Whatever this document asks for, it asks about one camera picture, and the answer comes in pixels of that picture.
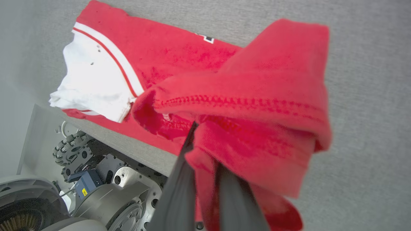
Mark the silver robot base chassis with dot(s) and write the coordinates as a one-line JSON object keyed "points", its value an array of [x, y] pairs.
{"points": [[131, 175]]}

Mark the red and white basketball jersey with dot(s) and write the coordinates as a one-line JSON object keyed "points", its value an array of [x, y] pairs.
{"points": [[257, 80]]}

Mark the blue-grey box with yellow label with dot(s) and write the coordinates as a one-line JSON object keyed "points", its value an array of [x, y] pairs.
{"points": [[90, 183]]}

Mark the grey mecanum wheel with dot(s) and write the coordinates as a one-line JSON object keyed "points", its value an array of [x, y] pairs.
{"points": [[72, 149]]}

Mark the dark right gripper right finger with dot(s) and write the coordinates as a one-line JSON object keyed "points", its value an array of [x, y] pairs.
{"points": [[237, 208]]}

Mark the white round robot housing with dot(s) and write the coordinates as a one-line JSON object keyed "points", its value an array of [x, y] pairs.
{"points": [[19, 189]]}

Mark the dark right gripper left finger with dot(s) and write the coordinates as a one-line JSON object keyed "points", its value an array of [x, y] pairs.
{"points": [[176, 199]]}

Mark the grey robot waist joint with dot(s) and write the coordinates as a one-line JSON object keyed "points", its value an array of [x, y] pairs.
{"points": [[106, 200]]}

